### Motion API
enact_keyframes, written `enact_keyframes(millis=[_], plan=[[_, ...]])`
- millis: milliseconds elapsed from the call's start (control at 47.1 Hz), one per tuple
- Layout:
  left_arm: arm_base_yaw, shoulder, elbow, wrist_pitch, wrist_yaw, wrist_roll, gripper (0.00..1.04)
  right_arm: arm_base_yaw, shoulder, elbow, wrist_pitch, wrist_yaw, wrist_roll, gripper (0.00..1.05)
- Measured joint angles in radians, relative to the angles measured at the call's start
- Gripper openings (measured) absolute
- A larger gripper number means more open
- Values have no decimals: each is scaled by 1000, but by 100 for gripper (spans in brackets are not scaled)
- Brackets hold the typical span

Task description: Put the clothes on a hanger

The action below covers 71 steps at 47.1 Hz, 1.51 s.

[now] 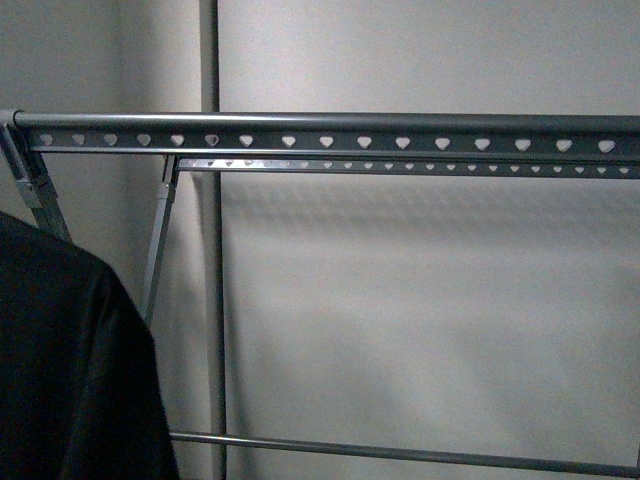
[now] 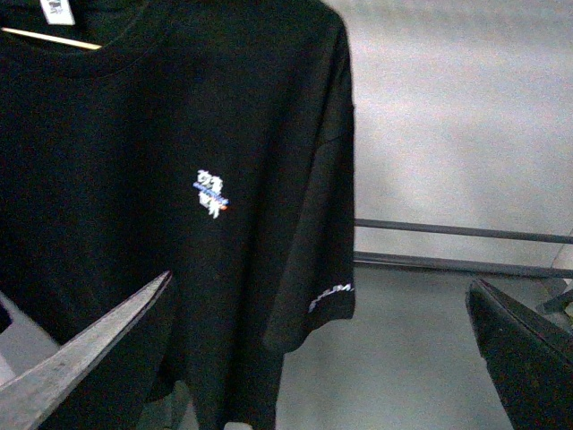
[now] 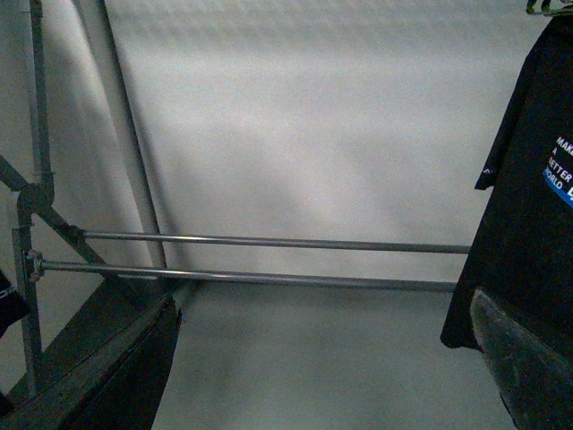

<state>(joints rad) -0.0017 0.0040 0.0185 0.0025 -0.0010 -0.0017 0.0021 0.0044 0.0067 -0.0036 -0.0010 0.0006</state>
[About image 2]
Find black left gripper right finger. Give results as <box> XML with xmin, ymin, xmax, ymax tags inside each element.
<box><xmin>466</xmin><ymin>279</ymin><xmax>572</xmax><ymax>429</ymax></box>

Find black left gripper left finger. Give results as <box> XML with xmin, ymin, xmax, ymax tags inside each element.
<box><xmin>1</xmin><ymin>271</ymin><xmax>172</xmax><ymax>429</ymax></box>

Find black t-shirt with logo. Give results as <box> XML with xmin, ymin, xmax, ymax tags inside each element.
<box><xmin>1</xmin><ymin>1</ymin><xmax>355</xmax><ymax>429</ymax></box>

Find grey metal drying rack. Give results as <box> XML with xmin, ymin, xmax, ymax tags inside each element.
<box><xmin>353</xmin><ymin>219</ymin><xmax>573</xmax><ymax>315</ymax></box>

